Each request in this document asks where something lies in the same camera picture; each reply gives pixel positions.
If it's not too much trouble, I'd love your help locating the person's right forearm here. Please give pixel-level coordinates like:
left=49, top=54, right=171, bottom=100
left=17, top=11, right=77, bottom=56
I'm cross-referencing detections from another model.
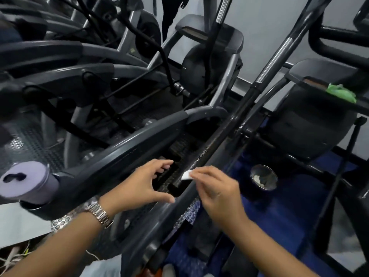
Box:
left=228, top=214, right=319, bottom=277

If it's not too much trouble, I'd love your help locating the person's right hand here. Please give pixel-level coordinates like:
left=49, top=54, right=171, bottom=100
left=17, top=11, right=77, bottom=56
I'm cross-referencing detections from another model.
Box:
left=189, top=166, right=250, bottom=228

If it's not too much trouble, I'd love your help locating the person's left forearm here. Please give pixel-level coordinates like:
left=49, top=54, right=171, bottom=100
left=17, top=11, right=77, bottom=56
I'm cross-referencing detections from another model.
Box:
left=0, top=204, right=116, bottom=277

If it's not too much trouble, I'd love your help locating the person's left hand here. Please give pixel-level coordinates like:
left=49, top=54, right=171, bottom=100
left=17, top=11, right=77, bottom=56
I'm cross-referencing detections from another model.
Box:
left=99, top=159, right=176, bottom=215

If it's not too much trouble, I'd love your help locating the black elliptical trainer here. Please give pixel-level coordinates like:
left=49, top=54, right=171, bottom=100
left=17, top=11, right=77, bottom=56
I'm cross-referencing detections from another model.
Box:
left=121, top=0, right=369, bottom=277

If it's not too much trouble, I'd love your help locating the black silhouette wall decal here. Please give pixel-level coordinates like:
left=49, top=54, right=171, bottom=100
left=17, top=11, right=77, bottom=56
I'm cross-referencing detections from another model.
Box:
left=161, top=0, right=191, bottom=42

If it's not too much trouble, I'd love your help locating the white cables bundle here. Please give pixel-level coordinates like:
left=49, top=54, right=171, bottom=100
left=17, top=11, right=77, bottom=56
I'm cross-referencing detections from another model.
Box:
left=0, top=242, right=33, bottom=272

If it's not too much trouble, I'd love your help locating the round metal dish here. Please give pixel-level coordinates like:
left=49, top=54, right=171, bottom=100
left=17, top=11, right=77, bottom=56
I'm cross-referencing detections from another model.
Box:
left=250, top=164, right=279, bottom=190

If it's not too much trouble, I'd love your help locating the green cloth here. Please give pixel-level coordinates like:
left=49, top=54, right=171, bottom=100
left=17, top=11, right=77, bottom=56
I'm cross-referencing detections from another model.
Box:
left=326, top=83, right=357, bottom=104

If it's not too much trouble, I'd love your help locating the silver metal wristwatch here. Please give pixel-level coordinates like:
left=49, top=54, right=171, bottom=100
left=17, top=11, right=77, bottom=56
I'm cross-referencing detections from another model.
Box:
left=85, top=200, right=114, bottom=229

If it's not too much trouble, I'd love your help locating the grey elliptical trainer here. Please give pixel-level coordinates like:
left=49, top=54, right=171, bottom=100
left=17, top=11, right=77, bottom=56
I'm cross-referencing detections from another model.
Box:
left=0, top=40, right=173, bottom=170
left=0, top=0, right=162, bottom=65
left=20, top=0, right=244, bottom=222

